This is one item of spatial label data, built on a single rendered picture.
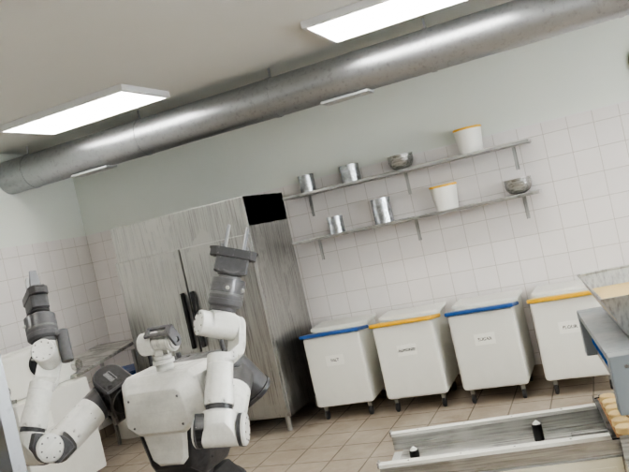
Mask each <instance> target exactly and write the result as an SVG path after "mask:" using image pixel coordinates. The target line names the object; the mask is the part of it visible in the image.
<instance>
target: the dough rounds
mask: <svg viewBox="0 0 629 472"><path fill-rule="evenodd" d="M598 401H599V403H600V405H601V407H602V408H603V410H604V412H605V414H606V416H607V419H608V421H609V423H610V425H611V427H612V429H613V431H614V433H615V435H616V437H620V435H629V415H624V416H621V414H620V412H619V410H618V408H617V404H616V399H615V395H614V393H603V394H601V395H600V396H599V398H598Z"/></svg>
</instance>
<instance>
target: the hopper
mask: <svg viewBox="0 0 629 472"><path fill-rule="evenodd" d="M577 276H578V278H579V279H580V280H581V281H582V283H583V284H584V285H585V286H586V288H587V289H588V290H589V291H590V292H591V294H592V295H593V296H594V298H595V299H596V300H597V301H598V302H599V303H600V305H601V306H602V307H603V308H604V310H605V311H606V312H607V313H608V315H609V316H610V317H611V318H612V319H613V320H614V321H615V322H616V323H617V324H618V326H619V327H620V328H621V329H622V330H623V331H624V332H625V333H626V334H627V336H628V337H629V265H624V266H620V267H614V268H609V269H604V270H599V271H594V272H588V273H580V274H577Z"/></svg>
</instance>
